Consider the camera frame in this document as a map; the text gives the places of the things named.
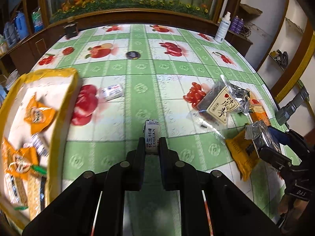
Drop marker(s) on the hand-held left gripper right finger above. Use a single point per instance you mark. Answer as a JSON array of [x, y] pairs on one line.
[[163, 157]]

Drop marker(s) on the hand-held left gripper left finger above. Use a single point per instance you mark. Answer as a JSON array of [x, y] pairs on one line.
[[140, 157]]

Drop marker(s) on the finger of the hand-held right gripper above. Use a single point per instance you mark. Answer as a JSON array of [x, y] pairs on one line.
[[279, 137], [273, 157]]

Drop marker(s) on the large silver foil packet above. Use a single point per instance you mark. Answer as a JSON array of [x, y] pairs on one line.
[[262, 134]]

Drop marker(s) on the small white candy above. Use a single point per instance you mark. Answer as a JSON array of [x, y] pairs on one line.
[[152, 137], [40, 144], [111, 92]]

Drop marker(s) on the orange cracker packet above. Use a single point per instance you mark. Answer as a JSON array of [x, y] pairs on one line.
[[260, 115]]

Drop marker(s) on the large orange snack packet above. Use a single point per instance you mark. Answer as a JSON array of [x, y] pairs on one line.
[[240, 152]]

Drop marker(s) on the clear dried plum packet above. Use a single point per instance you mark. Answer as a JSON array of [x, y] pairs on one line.
[[216, 103]]

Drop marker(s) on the small orange snack packet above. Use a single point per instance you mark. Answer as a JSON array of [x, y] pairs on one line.
[[39, 114], [19, 159]]

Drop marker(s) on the clear green-ended cracker packet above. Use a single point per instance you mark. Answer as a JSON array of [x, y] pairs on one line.
[[16, 191], [37, 196]]

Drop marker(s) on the yellow-edged white cardboard box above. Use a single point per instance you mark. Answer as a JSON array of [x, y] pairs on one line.
[[24, 88]]

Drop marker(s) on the grey metal flashlight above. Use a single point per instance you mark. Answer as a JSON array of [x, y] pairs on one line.
[[291, 105]]

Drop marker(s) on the green fruit print tablecloth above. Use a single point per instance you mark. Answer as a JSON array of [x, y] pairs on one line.
[[147, 83]]

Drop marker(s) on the black bottle cap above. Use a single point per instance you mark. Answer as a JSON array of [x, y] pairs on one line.
[[133, 54]]

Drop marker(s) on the purple spray can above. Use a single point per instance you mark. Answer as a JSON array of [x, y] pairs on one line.
[[235, 24], [240, 25]]

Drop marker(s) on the white spray bottle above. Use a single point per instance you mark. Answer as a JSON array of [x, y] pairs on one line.
[[222, 29]]

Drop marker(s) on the brown wood piece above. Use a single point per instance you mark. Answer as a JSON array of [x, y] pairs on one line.
[[251, 9]]

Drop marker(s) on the small black ink bottle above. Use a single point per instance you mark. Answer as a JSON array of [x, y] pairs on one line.
[[71, 30]]

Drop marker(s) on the white plastic bucket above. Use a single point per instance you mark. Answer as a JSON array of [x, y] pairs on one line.
[[12, 80]]

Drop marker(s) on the blue green plastic bag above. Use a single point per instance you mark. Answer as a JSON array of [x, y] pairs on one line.
[[37, 19]]

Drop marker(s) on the blue thermos jug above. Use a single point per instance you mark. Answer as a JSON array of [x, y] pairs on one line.
[[21, 25]]

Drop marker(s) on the grey thermos jug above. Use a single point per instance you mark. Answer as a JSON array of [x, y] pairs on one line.
[[9, 35]]

